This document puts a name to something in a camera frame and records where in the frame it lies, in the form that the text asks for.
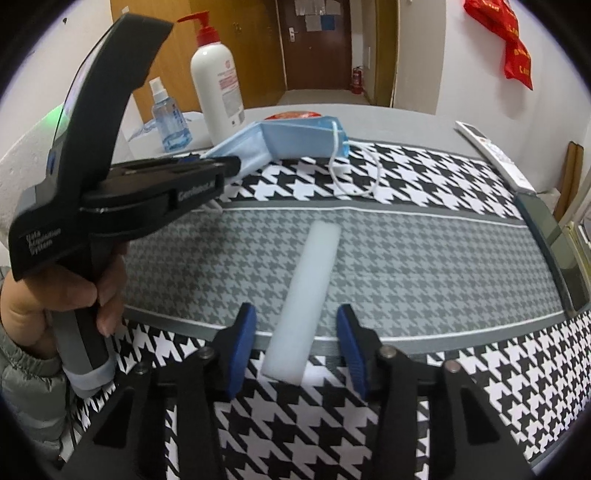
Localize person's left hand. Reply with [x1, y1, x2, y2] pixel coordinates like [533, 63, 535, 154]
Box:
[0, 240, 129, 352]

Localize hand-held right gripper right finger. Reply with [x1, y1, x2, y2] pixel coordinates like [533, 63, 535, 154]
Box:
[336, 304, 532, 480]

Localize person's left forearm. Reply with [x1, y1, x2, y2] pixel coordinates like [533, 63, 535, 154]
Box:
[0, 323, 70, 462]

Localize white foam board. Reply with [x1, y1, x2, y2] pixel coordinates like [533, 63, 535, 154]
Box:
[0, 92, 134, 208]

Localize paper notices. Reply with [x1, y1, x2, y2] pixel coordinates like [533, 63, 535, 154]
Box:
[293, 0, 342, 33]

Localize white foam strip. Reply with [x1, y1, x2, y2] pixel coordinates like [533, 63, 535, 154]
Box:
[261, 220, 343, 386]

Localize white remote control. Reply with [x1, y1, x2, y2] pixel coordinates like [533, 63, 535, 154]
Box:
[455, 120, 536, 192]

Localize blue spray bottle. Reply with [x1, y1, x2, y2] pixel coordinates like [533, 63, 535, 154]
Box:
[148, 78, 192, 153]

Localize red hanging banner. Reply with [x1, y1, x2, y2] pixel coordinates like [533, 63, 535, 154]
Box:
[463, 0, 534, 90]

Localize white lotion pump bottle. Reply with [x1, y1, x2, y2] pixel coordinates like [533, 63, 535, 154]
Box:
[177, 10, 245, 145]

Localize red snack packet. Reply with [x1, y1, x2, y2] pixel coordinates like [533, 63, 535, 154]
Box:
[265, 110, 324, 121]

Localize blue face mask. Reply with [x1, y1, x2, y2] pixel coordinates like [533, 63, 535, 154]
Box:
[203, 116, 384, 199]

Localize brown side door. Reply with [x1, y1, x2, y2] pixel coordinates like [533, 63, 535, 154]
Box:
[362, 0, 400, 108]

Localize wooden wardrobe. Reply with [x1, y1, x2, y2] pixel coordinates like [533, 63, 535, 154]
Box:
[110, 0, 289, 114]

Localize houndstooth tablecloth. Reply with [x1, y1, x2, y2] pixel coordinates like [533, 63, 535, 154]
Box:
[60, 107, 591, 480]

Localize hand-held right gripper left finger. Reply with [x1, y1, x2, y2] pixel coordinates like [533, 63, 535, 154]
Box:
[60, 302, 257, 480]

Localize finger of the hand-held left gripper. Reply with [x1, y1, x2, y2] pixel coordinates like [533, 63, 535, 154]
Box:
[178, 154, 243, 185]

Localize wooden boards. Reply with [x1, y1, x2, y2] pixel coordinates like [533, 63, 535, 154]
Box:
[554, 141, 585, 222]

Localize dark brown entrance door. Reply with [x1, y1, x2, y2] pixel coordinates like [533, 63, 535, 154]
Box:
[272, 0, 358, 90]

